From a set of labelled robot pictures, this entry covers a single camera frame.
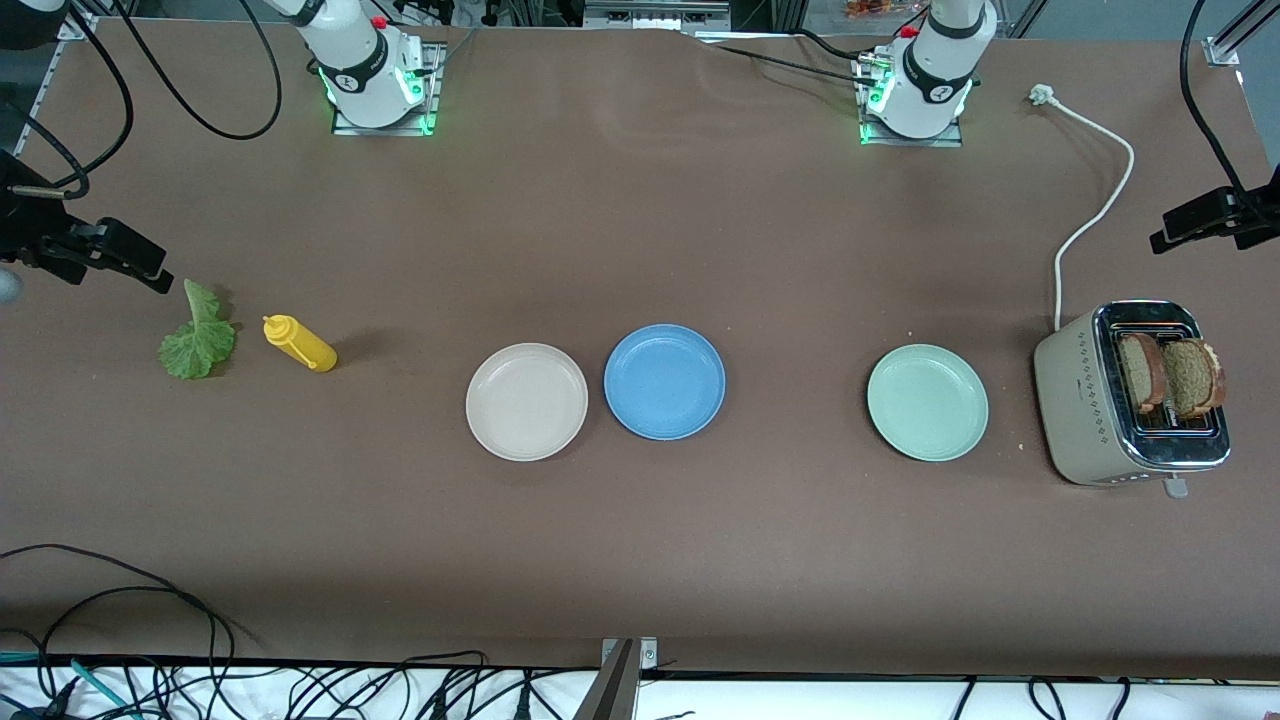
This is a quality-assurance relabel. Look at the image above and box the green lettuce leaf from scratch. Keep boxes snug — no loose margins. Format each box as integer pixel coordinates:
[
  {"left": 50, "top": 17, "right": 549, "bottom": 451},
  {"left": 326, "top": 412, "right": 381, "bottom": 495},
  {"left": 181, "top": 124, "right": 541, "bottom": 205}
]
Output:
[{"left": 158, "top": 279, "right": 238, "bottom": 381}]

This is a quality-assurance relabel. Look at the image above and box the brown toast bread slice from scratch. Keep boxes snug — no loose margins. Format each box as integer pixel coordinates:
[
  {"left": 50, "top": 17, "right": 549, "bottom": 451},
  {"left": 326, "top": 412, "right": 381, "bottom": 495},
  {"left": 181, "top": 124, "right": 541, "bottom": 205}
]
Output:
[
  {"left": 1160, "top": 339, "right": 1227, "bottom": 419},
  {"left": 1118, "top": 333, "right": 1168, "bottom": 413}
]

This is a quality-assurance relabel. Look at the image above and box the light green round plate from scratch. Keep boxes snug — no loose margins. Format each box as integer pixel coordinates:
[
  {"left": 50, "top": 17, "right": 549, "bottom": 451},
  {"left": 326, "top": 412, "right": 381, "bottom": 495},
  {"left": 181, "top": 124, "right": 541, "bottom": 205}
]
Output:
[{"left": 866, "top": 344, "right": 990, "bottom": 463}]

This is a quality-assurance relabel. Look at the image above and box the beige round plate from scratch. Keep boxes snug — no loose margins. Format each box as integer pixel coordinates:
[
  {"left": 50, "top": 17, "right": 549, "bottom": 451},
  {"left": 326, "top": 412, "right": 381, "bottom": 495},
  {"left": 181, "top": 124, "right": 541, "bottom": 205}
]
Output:
[{"left": 465, "top": 343, "right": 589, "bottom": 463}]

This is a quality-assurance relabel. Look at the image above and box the blue round plate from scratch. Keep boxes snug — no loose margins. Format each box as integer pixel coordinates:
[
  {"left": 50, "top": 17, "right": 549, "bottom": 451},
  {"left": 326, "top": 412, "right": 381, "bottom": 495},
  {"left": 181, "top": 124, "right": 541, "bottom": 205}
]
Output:
[{"left": 603, "top": 323, "right": 727, "bottom": 442}]

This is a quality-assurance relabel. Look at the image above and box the perforated metal strip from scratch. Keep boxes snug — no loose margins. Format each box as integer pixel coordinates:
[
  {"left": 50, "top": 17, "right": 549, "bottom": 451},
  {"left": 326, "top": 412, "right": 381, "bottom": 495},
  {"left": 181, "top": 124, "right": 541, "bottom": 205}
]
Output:
[{"left": 18, "top": 40, "right": 73, "bottom": 151}]

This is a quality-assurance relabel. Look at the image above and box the yellow squeeze sauce bottle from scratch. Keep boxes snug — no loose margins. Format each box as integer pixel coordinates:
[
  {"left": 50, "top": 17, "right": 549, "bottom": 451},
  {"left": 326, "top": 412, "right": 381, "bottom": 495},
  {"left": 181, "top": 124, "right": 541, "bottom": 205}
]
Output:
[{"left": 262, "top": 314, "right": 339, "bottom": 373}]

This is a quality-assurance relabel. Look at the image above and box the beige chrome two-slot toaster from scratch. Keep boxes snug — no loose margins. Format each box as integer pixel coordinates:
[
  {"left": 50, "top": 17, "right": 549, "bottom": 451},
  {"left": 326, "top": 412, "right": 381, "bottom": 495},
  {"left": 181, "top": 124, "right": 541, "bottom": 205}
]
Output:
[{"left": 1033, "top": 300, "right": 1233, "bottom": 499}]

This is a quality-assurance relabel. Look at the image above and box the grey metal box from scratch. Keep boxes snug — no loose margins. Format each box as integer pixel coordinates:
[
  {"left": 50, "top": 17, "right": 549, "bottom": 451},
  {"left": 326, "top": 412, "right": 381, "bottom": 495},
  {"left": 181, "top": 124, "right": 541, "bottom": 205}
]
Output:
[{"left": 583, "top": 0, "right": 732, "bottom": 29}]

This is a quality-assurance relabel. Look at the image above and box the white toaster power cable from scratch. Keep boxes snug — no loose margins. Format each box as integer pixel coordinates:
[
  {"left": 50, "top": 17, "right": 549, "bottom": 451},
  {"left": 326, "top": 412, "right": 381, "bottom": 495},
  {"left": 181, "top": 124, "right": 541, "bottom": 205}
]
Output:
[{"left": 1030, "top": 85, "right": 1137, "bottom": 331}]

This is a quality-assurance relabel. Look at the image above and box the aluminium frame profile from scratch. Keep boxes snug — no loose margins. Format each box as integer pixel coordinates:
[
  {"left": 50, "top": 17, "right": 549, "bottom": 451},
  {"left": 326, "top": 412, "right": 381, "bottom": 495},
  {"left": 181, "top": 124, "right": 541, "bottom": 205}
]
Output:
[{"left": 1215, "top": 0, "right": 1280, "bottom": 51}]

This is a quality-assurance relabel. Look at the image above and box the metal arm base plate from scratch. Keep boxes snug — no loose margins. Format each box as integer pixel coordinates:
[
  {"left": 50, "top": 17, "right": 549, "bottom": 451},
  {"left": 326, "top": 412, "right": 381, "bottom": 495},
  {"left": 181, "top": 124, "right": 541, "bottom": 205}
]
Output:
[
  {"left": 855, "top": 50, "right": 964, "bottom": 149},
  {"left": 332, "top": 42, "right": 442, "bottom": 137}
]

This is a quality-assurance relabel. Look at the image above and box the long black looped cable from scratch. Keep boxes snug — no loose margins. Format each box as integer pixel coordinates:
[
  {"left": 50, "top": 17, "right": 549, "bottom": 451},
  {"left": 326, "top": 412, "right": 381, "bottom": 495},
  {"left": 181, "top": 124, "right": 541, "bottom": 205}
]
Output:
[{"left": 0, "top": 544, "right": 237, "bottom": 720}]

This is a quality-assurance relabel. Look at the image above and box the thin black cable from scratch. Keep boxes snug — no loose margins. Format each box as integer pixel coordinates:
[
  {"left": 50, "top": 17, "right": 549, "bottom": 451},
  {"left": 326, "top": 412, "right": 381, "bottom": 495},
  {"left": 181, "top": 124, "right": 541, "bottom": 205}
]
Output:
[
  {"left": 790, "top": 28, "right": 879, "bottom": 63},
  {"left": 695, "top": 42, "right": 881, "bottom": 91}
]

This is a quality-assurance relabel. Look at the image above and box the teal cable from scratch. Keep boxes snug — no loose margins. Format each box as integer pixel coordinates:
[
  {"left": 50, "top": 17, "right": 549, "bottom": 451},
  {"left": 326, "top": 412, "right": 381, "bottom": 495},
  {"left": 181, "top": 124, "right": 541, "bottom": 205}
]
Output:
[{"left": 0, "top": 650, "right": 133, "bottom": 719}]

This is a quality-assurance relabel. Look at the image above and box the metal table edge bracket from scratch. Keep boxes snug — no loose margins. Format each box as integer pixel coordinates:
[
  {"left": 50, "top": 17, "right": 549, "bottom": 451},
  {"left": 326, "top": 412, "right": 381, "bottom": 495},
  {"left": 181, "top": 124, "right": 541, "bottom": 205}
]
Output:
[{"left": 572, "top": 637, "right": 659, "bottom": 720}]

